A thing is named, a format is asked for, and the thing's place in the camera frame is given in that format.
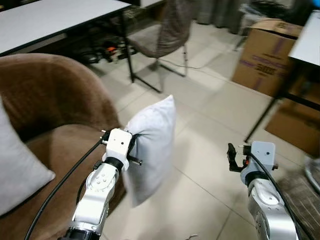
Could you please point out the plain cardboard box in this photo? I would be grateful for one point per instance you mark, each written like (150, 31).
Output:
(297, 125)

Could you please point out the black orange gadget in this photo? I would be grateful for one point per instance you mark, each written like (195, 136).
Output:
(111, 51)

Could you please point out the plain light grey pillow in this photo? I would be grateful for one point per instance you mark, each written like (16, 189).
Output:
(155, 145)

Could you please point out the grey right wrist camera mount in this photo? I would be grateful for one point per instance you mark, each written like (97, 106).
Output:
(262, 155)

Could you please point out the round brown sofa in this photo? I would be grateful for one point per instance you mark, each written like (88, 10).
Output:
(55, 100)

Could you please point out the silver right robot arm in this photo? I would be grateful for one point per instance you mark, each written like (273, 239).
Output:
(270, 210)

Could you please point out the brown fabric chair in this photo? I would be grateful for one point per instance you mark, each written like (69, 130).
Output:
(165, 35)

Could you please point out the brown metal-framed stool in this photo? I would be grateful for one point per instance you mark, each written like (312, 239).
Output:
(300, 200)

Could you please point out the cardboard box with purple print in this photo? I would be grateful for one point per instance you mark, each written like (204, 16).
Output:
(265, 57)

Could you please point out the grey printed pillow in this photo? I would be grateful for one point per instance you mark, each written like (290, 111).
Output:
(20, 165)

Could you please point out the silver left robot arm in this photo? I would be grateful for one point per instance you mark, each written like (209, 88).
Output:
(95, 197)

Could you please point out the long white table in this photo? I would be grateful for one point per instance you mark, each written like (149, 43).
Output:
(50, 20)

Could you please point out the small white black-legged table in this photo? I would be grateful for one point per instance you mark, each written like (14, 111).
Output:
(307, 42)

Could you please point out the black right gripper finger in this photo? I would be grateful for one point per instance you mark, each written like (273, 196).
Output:
(231, 150)
(233, 165)

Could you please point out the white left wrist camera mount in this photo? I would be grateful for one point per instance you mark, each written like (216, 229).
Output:
(117, 145)

